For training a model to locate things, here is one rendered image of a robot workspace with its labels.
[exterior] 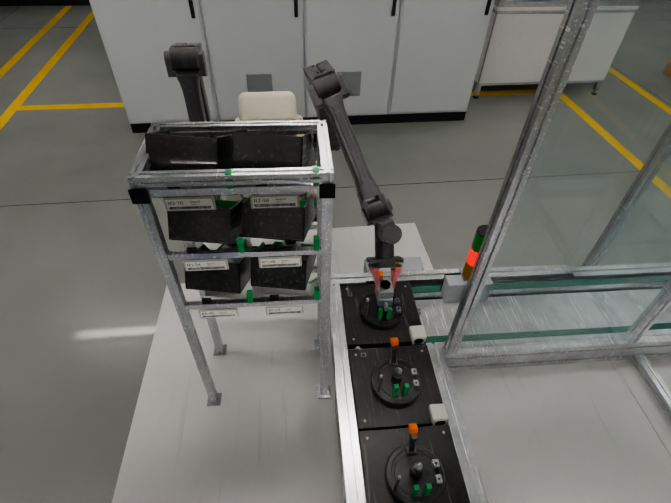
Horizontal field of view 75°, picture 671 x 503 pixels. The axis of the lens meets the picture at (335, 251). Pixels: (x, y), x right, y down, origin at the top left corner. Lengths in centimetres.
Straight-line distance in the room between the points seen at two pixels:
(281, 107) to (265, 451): 114
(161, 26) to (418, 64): 217
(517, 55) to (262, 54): 263
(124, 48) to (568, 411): 387
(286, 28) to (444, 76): 149
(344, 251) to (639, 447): 112
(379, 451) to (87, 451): 160
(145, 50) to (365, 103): 193
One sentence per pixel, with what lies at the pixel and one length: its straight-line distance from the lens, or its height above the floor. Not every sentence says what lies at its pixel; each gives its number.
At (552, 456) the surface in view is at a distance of 146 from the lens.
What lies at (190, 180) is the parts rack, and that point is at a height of 165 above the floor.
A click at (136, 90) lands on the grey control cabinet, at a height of 42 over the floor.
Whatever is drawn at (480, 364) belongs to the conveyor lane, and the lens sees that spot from 149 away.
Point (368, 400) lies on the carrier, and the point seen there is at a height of 97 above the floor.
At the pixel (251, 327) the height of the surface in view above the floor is 86.
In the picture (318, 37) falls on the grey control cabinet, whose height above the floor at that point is 82.
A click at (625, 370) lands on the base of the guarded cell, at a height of 86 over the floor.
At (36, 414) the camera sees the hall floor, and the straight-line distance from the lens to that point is 269.
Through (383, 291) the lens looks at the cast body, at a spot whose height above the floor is 110.
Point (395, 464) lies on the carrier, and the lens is 118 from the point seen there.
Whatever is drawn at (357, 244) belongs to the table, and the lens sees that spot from 180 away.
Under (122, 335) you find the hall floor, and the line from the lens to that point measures 277.
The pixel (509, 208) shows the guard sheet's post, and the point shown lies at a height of 152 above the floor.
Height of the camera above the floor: 209
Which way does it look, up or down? 44 degrees down
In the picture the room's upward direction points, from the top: 2 degrees clockwise
